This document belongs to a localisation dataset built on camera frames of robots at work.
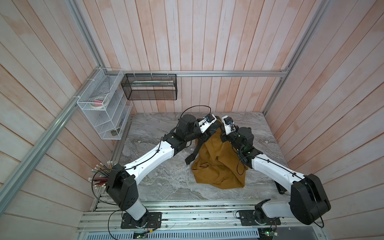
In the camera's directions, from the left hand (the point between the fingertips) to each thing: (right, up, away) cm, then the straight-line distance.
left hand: (210, 128), depth 76 cm
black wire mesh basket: (-39, +30, +27) cm, 56 cm away
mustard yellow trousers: (+5, -18, +5) cm, 20 cm away
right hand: (+7, +3, +6) cm, 10 cm away
